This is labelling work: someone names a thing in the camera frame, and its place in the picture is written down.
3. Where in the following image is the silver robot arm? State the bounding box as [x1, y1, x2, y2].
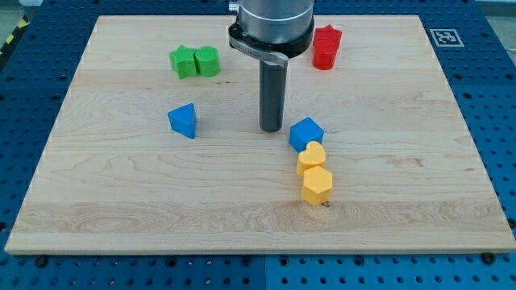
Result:
[228, 0, 314, 68]

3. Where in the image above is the blue cube block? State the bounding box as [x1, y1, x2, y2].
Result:
[289, 117, 324, 153]

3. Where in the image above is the blue triangle block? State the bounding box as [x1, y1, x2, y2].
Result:
[168, 103, 197, 139]

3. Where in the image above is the yellow heart block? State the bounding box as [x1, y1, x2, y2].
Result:
[296, 141, 327, 176]

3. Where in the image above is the dark cylindrical pointer rod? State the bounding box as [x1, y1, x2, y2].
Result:
[259, 61, 287, 133]

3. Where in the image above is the yellow hexagon block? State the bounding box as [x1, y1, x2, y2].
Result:
[302, 166, 333, 205]

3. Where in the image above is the green cylinder block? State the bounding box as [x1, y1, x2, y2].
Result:
[194, 46, 220, 77]

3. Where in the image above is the green star block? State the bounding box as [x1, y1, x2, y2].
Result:
[169, 45, 198, 79]

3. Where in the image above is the red star block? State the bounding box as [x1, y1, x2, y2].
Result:
[313, 24, 343, 48]

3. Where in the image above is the wooden board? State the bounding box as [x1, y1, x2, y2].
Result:
[6, 15, 515, 255]

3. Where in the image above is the white fiducial marker tag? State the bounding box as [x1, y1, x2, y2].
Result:
[430, 28, 464, 48]

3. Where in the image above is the black bolt front left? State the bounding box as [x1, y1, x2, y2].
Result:
[33, 255, 48, 268]

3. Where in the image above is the black bolt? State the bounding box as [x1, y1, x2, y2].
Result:
[481, 252, 497, 265]
[33, 255, 48, 268]

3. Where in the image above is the black bolt front right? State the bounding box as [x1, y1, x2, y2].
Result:
[481, 252, 497, 265]

